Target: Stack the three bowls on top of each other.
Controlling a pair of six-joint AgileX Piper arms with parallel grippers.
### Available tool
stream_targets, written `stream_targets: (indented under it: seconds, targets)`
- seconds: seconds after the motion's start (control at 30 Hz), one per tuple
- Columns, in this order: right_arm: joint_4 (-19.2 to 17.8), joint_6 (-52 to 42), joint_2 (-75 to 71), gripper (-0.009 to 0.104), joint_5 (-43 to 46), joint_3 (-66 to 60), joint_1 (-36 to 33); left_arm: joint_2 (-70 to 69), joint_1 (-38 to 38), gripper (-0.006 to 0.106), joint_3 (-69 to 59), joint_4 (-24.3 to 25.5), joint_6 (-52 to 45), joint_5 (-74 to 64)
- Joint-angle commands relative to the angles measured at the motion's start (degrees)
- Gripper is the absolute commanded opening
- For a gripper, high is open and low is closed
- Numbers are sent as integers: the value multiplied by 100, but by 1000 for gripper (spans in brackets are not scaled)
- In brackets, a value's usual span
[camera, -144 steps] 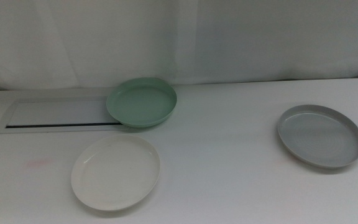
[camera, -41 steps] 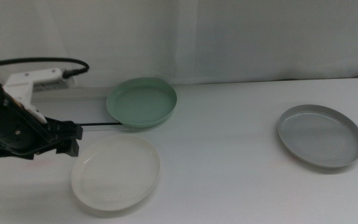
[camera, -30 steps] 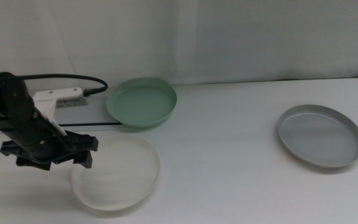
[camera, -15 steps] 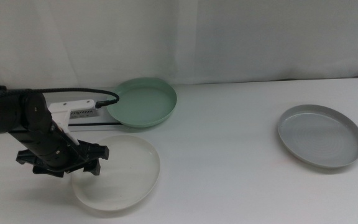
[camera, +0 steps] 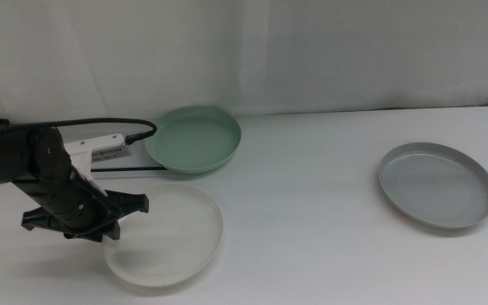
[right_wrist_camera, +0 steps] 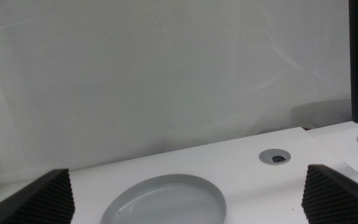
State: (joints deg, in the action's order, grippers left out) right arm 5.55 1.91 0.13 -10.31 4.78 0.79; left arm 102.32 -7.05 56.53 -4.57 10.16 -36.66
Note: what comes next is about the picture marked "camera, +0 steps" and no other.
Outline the grey shallow bowl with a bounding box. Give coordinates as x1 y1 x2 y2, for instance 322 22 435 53
378 141 488 230

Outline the green shallow bowl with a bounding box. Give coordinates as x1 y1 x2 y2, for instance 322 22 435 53
144 104 242 175

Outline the white fabric backdrop curtain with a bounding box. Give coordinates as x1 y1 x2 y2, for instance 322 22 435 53
0 0 488 125

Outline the white shallow bowl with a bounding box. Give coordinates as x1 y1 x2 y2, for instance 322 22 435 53
102 182 225 288

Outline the grey rectangular cable hatch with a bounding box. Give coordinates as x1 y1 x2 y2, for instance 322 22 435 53
59 126 177 181

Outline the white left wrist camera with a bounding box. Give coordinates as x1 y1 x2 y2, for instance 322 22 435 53
64 133 134 191

